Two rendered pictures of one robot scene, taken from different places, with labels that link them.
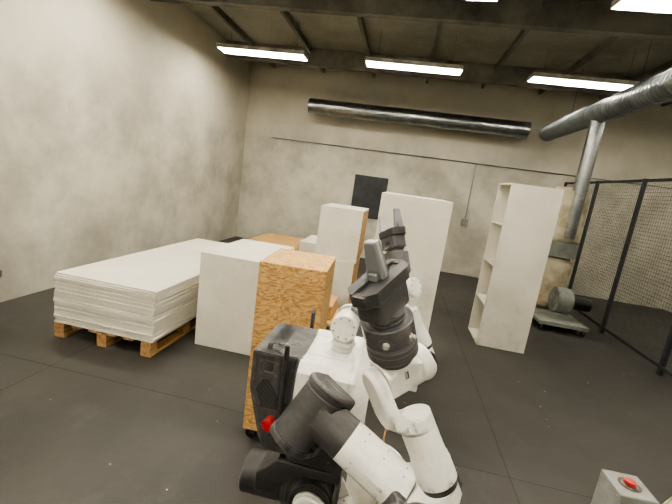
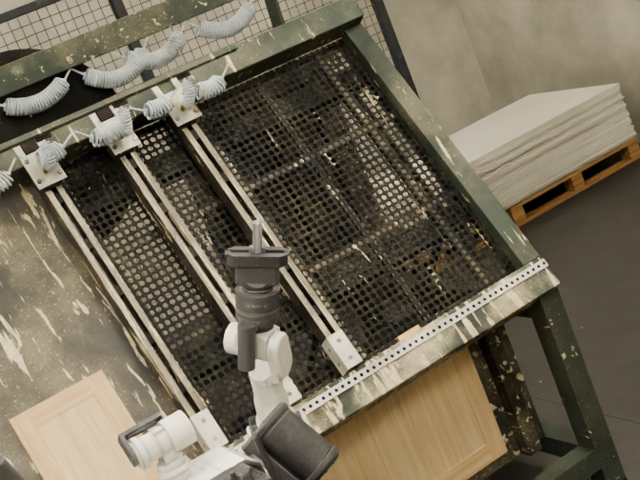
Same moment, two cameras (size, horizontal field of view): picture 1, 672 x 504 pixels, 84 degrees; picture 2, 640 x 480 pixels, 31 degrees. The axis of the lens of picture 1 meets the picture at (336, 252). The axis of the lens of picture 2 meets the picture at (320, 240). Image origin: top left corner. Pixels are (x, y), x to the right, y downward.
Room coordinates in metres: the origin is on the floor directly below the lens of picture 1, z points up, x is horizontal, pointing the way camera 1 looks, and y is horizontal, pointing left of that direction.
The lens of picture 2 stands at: (1.68, 1.86, 2.14)
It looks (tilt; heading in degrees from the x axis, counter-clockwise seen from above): 13 degrees down; 237
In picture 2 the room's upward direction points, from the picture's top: 22 degrees counter-clockwise
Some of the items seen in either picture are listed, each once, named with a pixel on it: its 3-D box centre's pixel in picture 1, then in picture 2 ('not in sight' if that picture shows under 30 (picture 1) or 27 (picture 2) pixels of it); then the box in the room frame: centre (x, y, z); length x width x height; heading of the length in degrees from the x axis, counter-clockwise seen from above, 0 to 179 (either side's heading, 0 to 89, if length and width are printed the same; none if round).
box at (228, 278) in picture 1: (248, 291); not in sight; (3.95, 0.89, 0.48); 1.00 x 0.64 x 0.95; 171
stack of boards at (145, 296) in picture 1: (180, 282); not in sight; (4.40, 1.84, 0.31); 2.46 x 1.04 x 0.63; 171
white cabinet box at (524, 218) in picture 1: (511, 266); not in sight; (4.79, -2.27, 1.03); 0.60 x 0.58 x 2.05; 171
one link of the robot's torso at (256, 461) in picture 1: (292, 471); not in sight; (0.94, 0.03, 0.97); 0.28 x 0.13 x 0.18; 81
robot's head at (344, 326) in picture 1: (346, 326); (166, 444); (0.92, -0.05, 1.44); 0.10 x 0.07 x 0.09; 171
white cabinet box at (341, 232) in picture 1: (343, 231); not in sight; (5.45, -0.06, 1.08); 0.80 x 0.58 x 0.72; 171
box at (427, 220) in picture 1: (400, 283); not in sight; (3.66, -0.68, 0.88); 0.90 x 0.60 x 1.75; 171
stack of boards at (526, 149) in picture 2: not in sight; (457, 191); (-3.50, -4.26, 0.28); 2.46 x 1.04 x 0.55; 171
